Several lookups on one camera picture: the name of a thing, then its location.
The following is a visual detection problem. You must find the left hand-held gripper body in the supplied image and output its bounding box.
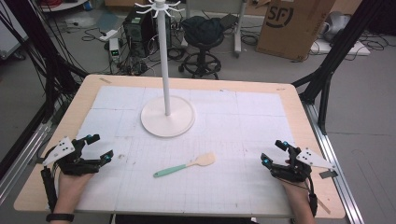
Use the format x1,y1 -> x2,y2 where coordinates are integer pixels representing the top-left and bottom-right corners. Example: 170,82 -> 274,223
41,136 -> 102,176

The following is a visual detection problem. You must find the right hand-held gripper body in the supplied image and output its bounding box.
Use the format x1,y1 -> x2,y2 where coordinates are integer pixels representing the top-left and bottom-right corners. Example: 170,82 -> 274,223
269,147 -> 338,184

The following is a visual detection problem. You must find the wooden spoon with green handle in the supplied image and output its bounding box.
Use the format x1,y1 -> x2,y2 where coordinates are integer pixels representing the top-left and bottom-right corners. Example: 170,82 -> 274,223
152,151 -> 217,179

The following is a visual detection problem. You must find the person's left hand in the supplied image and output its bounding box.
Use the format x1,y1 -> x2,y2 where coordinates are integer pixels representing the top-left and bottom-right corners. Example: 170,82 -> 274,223
53,171 -> 94,214

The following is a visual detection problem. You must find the person's right hand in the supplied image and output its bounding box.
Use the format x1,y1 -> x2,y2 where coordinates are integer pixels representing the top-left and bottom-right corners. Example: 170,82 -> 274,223
280,179 -> 312,210

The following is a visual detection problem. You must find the black tape piece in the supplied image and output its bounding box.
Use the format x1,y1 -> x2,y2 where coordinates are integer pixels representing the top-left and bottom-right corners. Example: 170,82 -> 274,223
318,170 -> 339,180

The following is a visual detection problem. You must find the black wristband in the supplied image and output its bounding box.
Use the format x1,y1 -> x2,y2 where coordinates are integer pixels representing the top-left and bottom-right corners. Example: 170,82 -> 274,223
46,212 -> 76,223

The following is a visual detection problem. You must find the white grid mat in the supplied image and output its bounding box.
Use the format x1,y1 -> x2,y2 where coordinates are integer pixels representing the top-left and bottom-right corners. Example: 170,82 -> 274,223
75,85 -> 297,217

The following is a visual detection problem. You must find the white hanger stand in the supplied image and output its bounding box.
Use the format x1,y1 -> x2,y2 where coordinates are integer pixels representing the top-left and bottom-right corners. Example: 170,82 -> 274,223
134,0 -> 197,139

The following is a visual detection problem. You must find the small white device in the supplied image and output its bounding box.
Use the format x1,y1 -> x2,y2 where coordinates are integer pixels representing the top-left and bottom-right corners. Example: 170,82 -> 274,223
108,37 -> 121,63

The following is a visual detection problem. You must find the person's dark clothing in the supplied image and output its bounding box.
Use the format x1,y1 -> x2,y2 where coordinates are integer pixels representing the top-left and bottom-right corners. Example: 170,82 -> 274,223
114,214 -> 260,224

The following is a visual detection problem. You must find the white power strip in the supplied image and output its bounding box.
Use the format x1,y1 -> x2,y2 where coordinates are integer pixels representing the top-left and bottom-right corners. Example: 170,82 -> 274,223
98,29 -> 120,42

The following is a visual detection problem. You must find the cardboard box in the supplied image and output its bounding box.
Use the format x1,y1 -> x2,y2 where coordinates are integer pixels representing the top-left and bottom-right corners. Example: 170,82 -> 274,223
255,0 -> 338,62

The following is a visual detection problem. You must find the black computer tower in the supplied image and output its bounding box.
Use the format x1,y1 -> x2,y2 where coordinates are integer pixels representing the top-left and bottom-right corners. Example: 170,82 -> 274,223
122,8 -> 173,59

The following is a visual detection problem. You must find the black stool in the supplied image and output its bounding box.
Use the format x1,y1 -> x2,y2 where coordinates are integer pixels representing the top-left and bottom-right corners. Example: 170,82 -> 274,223
177,34 -> 224,80

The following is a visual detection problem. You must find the white metal stand leg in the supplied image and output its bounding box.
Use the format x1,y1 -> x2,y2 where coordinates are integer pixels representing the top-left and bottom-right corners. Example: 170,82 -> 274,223
233,0 -> 248,59

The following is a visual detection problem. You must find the white flat board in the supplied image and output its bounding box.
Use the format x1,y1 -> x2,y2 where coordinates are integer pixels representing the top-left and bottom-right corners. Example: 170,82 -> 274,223
309,38 -> 372,57

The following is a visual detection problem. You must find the white round table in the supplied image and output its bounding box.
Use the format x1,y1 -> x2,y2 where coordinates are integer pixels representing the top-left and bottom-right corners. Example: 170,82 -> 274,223
39,0 -> 89,13

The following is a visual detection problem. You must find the dark cloth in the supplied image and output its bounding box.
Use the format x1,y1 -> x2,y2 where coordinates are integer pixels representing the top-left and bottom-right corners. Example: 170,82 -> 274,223
180,15 -> 226,47

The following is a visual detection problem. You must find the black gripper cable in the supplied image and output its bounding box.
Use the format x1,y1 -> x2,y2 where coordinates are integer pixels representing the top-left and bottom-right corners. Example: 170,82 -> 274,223
39,166 -> 59,213
304,175 -> 319,217

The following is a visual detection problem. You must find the aluminium rail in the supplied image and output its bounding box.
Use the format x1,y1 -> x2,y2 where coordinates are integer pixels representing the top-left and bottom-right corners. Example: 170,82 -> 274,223
302,102 -> 366,224
0,120 -> 53,204

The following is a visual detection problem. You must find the black frame strut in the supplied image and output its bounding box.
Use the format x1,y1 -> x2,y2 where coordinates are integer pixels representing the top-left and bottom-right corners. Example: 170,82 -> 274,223
4,0 -> 90,124
291,0 -> 386,135

